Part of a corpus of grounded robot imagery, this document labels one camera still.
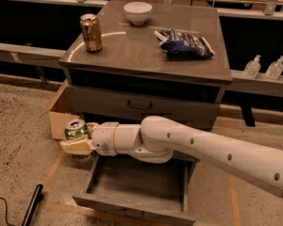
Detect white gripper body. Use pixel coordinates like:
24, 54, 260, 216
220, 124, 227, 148
91, 122, 119, 156

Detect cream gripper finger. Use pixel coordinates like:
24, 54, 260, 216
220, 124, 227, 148
86, 122, 98, 137
59, 138, 95, 155

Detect green soda can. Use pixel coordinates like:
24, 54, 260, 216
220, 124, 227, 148
64, 119, 91, 163

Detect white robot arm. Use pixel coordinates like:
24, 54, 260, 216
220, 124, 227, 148
60, 116, 283, 199

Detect grey top drawer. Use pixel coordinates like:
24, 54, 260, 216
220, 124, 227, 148
65, 86, 219, 130

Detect grey open bottom drawer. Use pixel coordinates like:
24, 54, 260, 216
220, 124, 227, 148
73, 155, 195, 226

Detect orange soda can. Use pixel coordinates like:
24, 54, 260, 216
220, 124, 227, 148
80, 13, 103, 52

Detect grey drawer cabinet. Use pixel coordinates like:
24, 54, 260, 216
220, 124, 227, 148
59, 2, 232, 124

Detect cardboard box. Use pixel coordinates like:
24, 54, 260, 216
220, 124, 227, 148
39, 81, 79, 140

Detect black rod on floor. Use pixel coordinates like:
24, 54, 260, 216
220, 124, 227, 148
21, 184, 43, 226

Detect blue chip bag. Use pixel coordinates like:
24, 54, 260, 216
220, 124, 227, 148
155, 29, 215, 59

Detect white bowl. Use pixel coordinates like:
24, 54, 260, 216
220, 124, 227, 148
124, 2, 152, 25

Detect clear sanitizer bottle left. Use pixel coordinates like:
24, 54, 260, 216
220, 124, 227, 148
243, 55, 261, 79

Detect clear sanitizer bottle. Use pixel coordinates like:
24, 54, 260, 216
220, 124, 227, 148
243, 55, 261, 79
265, 56, 283, 80

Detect clear sanitizer bottle right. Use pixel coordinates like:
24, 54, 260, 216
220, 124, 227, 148
265, 56, 283, 80

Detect black floor cable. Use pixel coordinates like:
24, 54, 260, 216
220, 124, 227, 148
0, 197, 17, 226

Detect metal rail shelf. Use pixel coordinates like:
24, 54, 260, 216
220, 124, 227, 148
0, 43, 283, 98

